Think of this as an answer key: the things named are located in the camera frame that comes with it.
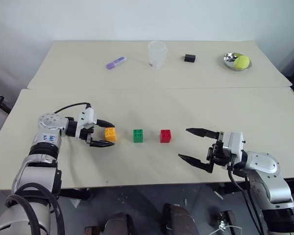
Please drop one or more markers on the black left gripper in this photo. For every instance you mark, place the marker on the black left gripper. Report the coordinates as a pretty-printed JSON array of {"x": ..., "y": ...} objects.
[{"x": 87, "y": 135}]

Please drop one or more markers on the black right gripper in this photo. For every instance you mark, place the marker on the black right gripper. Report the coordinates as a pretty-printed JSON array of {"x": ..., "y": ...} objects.
[{"x": 219, "y": 154}]

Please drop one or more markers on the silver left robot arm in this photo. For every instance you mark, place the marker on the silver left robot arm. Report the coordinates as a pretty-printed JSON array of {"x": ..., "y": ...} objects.
[{"x": 49, "y": 122}]

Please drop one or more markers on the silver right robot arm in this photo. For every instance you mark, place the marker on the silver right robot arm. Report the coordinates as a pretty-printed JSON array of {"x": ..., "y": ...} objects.
[{"x": 264, "y": 164}]

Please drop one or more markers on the yellow toy brick cube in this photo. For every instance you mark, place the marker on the yellow toy brick cube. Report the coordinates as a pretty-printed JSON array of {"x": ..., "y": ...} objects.
[{"x": 110, "y": 135}]

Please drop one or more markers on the green toy brick cube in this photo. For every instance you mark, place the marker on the green toy brick cube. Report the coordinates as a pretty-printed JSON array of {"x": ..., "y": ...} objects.
[{"x": 138, "y": 136}]

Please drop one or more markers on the red toy brick cube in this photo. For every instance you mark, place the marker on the red toy brick cube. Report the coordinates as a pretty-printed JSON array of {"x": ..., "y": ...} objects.
[{"x": 165, "y": 136}]

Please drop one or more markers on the purple marker pen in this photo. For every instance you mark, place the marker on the purple marker pen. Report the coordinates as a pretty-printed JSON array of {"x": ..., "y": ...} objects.
[{"x": 115, "y": 62}]

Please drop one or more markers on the dark rounded shape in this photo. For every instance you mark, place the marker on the dark rounded shape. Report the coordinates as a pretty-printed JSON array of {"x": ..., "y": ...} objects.
[{"x": 178, "y": 220}]

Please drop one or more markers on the black power adapter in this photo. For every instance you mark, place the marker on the black power adapter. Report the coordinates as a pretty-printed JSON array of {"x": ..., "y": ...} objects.
[{"x": 189, "y": 58}]

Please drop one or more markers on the shiny metal bowl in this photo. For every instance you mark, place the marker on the shiny metal bowl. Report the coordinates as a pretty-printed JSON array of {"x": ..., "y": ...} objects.
[{"x": 229, "y": 60}]

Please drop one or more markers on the yellow tennis ball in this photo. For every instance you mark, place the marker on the yellow tennis ball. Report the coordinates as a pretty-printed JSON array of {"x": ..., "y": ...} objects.
[{"x": 241, "y": 63}]

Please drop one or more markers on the clear plastic measuring cup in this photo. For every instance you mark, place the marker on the clear plastic measuring cup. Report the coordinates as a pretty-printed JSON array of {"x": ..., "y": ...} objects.
[{"x": 157, "y": 55}]

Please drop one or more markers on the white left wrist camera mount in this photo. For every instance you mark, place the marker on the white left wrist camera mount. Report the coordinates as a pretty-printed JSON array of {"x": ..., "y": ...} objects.
[{"x": 88, "y": 118}]

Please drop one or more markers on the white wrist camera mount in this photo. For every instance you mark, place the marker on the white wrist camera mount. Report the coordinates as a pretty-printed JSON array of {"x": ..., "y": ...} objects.
[
  {"x": 235, "y": 143},
  {"x": 88, "y": 118}
]

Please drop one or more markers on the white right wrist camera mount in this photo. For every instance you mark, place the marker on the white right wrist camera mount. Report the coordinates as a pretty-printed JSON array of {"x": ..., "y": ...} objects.
[{"x": 235, "y": 143}]

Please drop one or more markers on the black table frame bar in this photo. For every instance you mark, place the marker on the black table frame bar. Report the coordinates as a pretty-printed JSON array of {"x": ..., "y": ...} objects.
[{"x": 76, "y": 194}]

